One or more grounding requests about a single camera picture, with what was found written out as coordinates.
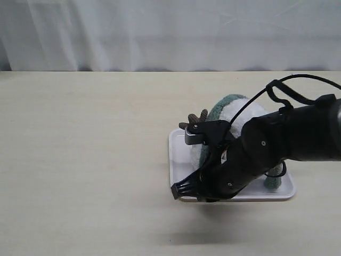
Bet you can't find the black camera cable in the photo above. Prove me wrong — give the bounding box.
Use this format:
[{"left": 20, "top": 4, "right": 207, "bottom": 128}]
[{"left": 228, "top": 74, "right": 341, "bottom": 131}]

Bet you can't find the white plush snowman toy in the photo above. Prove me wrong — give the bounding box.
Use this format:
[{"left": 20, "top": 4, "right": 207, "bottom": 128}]
[{"left": 179, "top": 94, "right": 268, "bottom": 170}]

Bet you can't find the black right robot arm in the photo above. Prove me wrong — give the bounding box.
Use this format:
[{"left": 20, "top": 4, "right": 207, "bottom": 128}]
[{"left": 171, "top": 94, "right": 340, "bottom": 202}]

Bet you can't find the green knitted cloth piece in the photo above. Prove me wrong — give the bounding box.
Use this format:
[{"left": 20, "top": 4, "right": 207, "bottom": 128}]
[{"left": 191, "top": 94, "right": 283, "bottom": 190}]

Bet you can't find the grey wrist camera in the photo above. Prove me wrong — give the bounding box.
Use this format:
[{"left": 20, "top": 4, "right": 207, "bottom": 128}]
[{"left": 183, "top": 120, "right": 232, "bottom": 146}]

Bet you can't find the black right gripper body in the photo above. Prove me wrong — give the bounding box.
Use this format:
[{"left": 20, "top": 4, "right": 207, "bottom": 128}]
[{"left": 199, "top": 113, "right": 287, "bottom": 202}]

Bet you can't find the white backdrop curtain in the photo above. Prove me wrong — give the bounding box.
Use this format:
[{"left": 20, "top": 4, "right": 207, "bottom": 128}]
[{"left": 1, "top": 1, "right": 340, "bottom": 71}]

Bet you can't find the white plastic tray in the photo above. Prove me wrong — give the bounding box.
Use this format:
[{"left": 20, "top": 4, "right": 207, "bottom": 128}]
[{"left": 168, "top": 129, "right": 296, "bottom": 202}]

